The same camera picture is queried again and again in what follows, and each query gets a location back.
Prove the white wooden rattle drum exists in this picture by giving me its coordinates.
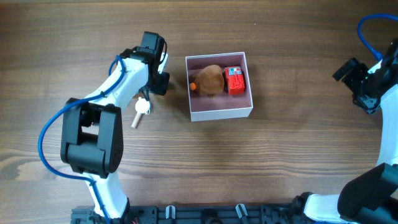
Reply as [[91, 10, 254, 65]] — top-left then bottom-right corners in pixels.
[[131, 97, 151, 129]]

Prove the brown plush toy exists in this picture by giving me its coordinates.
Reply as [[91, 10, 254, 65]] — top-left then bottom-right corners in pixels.
[[189, 65, 224, 96]]

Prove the white pink-lined box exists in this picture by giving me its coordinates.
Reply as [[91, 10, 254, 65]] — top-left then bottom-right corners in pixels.
[[185, 52, 253, 122]]

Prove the red toy fire truck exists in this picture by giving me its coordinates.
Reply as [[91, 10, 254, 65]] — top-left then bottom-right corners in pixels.
[[224, 66, 246, 95]]

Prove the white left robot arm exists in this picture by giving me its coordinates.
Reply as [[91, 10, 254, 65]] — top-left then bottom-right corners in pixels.
[[60, 47, 170, 223]]

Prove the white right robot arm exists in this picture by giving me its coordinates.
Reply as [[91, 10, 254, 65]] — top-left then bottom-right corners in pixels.
[[289, 39, 397, 223]]

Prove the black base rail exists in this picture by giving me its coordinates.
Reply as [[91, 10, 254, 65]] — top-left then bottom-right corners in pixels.
[[70, 203, 312, 224]]

